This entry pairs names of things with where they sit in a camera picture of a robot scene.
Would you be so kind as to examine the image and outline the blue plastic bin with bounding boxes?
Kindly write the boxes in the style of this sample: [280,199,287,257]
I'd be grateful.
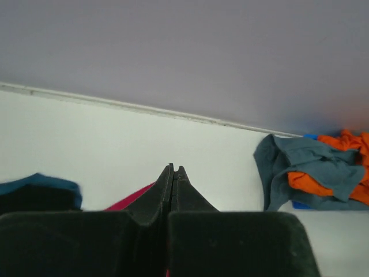
[292,134,318,209]

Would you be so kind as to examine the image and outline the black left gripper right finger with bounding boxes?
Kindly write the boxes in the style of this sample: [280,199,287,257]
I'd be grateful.
[171,166,218,212]

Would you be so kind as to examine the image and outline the folded teal t-shirt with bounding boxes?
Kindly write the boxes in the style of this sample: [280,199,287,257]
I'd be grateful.
[1,173,82,209]

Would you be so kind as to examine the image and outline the folded black t-shirt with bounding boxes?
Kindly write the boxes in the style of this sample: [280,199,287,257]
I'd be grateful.
[1,185,81,215]

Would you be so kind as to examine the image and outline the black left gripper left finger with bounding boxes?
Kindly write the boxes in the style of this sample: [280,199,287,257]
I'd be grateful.
[124,163,174,226]

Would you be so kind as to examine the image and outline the orange t-shirt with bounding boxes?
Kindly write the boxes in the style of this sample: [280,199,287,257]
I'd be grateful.
[288,130,368,207]

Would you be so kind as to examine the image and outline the grey-blue t-shirt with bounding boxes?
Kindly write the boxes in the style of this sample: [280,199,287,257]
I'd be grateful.
[254,130,368,211]

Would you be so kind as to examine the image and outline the crimson pink t-shirt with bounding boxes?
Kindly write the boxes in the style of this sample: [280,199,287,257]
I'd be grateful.
[103,181,156,277]

